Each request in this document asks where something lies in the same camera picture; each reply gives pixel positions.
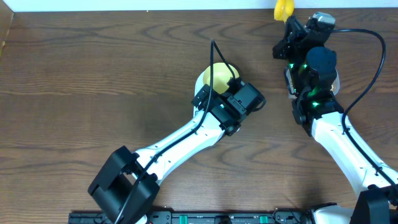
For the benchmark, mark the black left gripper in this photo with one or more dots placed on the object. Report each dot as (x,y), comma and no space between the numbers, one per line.
(204,96)

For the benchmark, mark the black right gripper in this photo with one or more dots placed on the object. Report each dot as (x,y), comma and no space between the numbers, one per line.
(294,33)

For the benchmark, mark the yellow plastic measuring scoop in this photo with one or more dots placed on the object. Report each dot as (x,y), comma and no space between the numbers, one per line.
(283,10)

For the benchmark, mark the pale yellow bowl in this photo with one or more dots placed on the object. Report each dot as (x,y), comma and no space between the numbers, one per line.
(221,76)

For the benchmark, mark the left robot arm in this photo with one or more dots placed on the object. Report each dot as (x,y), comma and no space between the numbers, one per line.
(128,182)

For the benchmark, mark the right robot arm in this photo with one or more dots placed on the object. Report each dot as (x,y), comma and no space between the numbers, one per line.
(312,82)

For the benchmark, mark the white digital kitchen scale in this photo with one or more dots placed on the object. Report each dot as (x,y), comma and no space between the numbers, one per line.
(199,82)

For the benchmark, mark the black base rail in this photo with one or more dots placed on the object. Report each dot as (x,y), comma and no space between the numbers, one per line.
(280,216)

